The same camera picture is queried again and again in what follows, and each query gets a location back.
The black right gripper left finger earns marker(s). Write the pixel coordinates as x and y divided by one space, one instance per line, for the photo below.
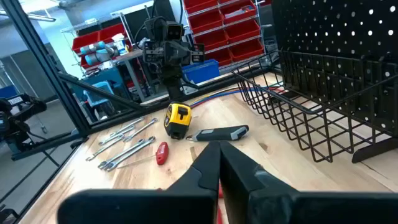
140 207

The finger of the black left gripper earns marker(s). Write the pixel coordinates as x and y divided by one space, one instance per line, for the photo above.
171 52
183 53

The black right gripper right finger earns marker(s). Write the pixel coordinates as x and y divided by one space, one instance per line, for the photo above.
280 208

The yellow black tape measure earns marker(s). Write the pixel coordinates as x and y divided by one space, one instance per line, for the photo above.
178 119

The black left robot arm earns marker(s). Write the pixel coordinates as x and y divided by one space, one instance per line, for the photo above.
175 84

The black metal peg board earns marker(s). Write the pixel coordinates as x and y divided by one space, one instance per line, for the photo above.
326 25

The blue plastic bin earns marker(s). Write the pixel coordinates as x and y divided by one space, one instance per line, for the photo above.
202 71

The grey work table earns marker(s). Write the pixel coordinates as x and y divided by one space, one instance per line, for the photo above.
132 77

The white plastic bottle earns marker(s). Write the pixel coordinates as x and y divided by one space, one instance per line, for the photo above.
119 43

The metal rack with red bins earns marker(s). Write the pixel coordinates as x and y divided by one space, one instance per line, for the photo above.
242 31

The black grey utility knife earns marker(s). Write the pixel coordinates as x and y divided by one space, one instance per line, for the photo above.
217 133

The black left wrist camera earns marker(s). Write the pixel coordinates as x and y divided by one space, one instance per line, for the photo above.
174 31

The black camera on tripod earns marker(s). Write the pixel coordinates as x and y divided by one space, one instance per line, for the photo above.
18 112

